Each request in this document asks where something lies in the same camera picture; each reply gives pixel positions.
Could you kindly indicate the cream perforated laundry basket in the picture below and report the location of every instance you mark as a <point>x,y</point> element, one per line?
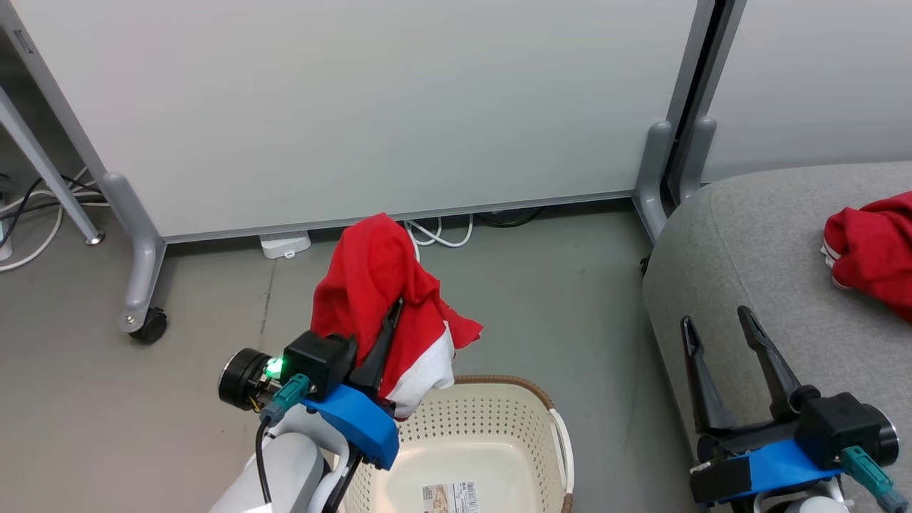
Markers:
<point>491,442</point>

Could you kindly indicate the white power strip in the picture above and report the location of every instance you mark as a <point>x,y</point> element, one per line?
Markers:
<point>285,244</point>

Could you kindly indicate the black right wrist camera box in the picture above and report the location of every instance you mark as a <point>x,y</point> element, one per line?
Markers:
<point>719,481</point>

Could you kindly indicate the grey metal stand leg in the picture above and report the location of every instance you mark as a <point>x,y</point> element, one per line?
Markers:
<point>50,167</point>

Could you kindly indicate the black caster wheel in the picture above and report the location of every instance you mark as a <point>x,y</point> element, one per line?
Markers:
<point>151,326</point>

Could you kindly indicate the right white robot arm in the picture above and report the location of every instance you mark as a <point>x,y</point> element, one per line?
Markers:
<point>805,504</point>

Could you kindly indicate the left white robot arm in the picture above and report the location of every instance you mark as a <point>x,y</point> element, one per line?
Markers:
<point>285,470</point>

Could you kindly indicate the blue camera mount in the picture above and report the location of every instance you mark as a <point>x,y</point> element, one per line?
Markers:
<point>791,467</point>
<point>363,427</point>

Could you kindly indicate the large white partition board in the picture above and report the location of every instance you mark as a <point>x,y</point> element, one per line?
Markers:
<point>370,107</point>

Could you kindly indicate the red and white garment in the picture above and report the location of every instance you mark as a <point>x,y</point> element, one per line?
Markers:
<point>370,285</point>

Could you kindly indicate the right blue camera mount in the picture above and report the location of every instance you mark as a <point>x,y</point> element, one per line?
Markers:
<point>791,467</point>

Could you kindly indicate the grey partition foot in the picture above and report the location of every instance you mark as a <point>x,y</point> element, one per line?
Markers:
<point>697,157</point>
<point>652,178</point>
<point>139,249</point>

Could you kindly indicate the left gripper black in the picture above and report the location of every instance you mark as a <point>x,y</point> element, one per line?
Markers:
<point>320,360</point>

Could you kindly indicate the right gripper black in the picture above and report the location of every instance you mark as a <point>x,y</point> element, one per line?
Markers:
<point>841,424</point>

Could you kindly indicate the white barcode label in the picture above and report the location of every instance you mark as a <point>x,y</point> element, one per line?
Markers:
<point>450,497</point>

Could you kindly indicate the grey partition panel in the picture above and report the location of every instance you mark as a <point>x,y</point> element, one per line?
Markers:
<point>812,78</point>

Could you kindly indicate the grey fabric sofa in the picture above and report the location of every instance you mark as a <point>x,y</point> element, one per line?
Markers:
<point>755,256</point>

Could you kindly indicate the left blue camera mount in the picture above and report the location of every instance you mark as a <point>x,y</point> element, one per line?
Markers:
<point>363,427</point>

